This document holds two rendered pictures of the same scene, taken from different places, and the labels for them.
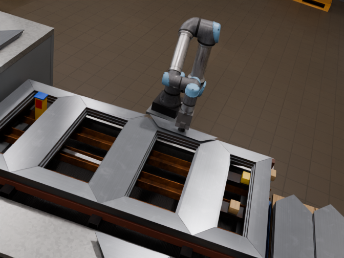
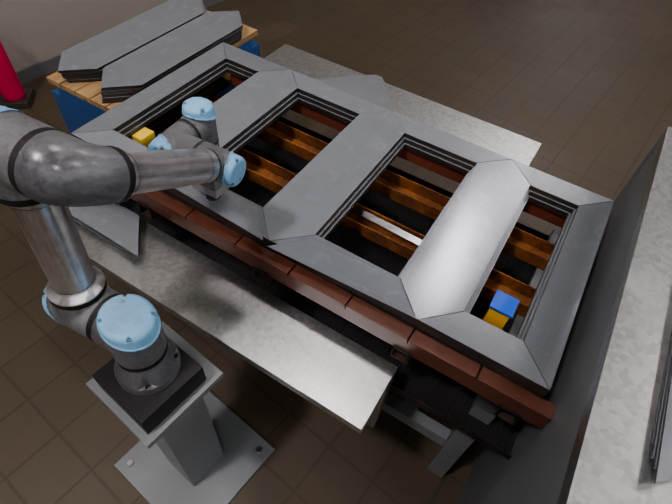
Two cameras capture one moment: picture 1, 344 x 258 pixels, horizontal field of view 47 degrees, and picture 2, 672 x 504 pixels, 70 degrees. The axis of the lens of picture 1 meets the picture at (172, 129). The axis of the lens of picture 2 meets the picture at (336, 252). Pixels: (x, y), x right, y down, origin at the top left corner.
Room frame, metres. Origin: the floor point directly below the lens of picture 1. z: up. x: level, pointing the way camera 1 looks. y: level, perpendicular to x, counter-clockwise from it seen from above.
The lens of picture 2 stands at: (2.65, 0.64, 1.87)
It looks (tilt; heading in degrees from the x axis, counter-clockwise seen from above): 51 degrees down; 201
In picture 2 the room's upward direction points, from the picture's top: 6 degrees clockwise
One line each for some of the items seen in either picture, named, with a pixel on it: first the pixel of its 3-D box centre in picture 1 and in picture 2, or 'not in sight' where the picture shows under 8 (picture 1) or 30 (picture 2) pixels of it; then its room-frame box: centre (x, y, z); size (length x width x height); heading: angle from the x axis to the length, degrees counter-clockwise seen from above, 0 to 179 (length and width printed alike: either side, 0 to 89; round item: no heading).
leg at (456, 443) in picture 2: not in sight; (461, 435); (1.96, 0.87, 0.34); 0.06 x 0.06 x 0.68; 84
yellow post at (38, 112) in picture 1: (41, 110); (490, 325); (1.84, 0.79, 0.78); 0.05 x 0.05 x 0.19; 84
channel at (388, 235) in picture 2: (123, 173); (333, 206); (1.58, 0.20, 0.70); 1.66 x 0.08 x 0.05; 84
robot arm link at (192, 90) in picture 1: (191, 94); (199, 123); (1.88, -0.06, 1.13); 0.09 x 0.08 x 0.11; 179
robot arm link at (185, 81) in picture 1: (190, 85); (179, 147); (1.98, -0.04, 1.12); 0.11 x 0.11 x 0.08; 89
